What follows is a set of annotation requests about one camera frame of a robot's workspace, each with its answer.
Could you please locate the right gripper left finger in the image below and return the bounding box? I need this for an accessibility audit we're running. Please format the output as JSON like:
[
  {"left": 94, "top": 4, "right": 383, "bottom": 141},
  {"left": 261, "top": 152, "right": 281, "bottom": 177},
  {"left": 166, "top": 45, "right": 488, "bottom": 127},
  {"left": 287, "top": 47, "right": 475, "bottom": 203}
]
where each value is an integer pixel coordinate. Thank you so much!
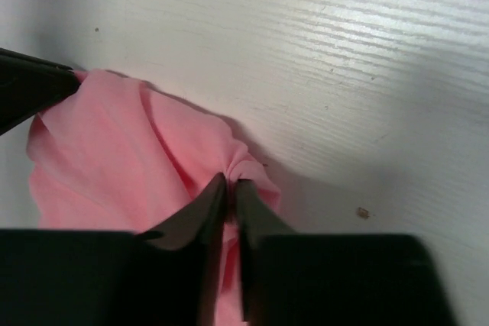
[{"left": 136, "top": 173, "right": 228, "bottom": 325}]

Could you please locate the pink t shirt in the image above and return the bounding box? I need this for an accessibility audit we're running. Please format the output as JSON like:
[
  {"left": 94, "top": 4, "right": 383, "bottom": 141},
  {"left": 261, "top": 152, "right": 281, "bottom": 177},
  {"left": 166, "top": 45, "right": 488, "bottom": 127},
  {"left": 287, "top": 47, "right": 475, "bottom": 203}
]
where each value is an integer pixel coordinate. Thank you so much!
[{"left": 25, "top": 69, "right": 284, "bottom": 326}]

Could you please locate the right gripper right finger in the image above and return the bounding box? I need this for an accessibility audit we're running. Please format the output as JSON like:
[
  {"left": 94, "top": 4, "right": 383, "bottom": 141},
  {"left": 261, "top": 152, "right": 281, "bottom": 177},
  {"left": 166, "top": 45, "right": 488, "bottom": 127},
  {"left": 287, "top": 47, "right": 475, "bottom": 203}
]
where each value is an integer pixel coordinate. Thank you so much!
[{"left": 235, "top": 179, "right": 296, "bottom": 322}]

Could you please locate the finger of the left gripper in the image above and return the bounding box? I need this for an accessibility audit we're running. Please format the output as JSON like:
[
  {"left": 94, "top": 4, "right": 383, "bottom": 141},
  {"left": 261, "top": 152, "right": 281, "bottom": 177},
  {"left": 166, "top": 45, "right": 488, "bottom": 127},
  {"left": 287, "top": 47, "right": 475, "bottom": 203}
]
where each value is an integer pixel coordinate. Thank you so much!
[{"left": 0, "top": 48, "right": 80, "bottom": 134}]

